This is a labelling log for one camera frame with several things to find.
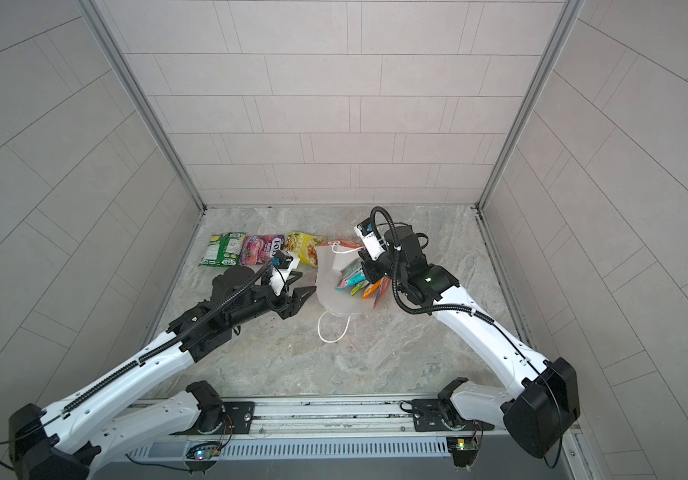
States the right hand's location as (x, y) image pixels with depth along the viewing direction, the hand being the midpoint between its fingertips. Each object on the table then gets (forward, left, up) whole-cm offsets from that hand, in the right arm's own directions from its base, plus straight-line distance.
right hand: (360, 252), depth 75 cm
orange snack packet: (-3, -3, -13) cm, 14 cm away
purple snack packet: (+17, +34, -18) cm, 42 cm away
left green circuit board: (-37, +37, -19) cm, 55 cm away
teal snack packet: (+3, +3, -15) cm, 15 cm away
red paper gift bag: (+12, +9, -17) cm, 23 cm away
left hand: (-8, +11, 0) cm, 14 cm away
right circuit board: (-40, -21, -25) cm, 51 cm away
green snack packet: (+18, +45, -17) cm, 52 cm away
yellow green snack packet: (+17, +18, -17) cm, 30 cm away
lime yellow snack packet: (-2, +1, -14) cm, 14 cm away
